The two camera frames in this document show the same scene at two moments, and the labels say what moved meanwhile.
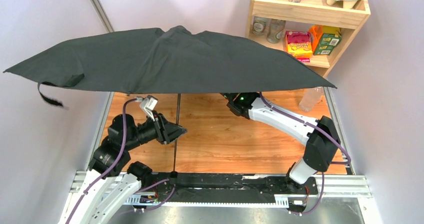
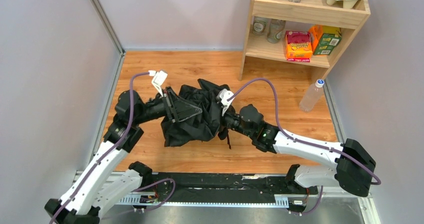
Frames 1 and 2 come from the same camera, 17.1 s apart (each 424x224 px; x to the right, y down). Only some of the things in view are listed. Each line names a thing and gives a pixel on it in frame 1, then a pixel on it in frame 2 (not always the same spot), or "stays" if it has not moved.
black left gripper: [161, 128] → [170, 105]
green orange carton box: [324, 39] stays
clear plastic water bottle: [311, 96] stays
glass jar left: [259, 25] stays
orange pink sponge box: [298, 44] stays
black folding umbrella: [164, 59] → [194, 113]
